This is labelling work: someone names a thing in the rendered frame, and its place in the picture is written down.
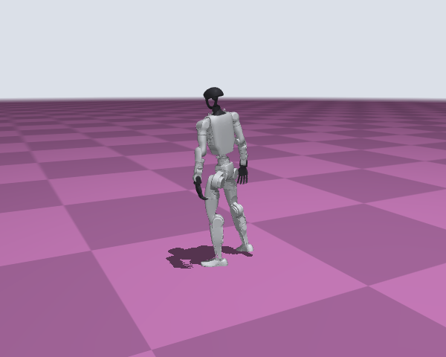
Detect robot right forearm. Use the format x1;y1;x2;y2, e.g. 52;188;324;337
238;141;248;166

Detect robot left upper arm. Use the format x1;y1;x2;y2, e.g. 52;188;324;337
196;118;210;157

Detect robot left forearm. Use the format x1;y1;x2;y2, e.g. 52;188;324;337
193;147;204;182

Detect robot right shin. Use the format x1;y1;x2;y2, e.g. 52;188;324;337
231;204;249;246

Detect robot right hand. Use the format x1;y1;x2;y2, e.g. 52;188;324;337
237;160;248;184

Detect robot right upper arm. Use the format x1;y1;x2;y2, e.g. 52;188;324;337
230;112;245;145

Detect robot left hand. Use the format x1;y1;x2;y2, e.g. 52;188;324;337
193;176;208;200

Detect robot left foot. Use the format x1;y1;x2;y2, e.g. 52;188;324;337
201;257;228;267

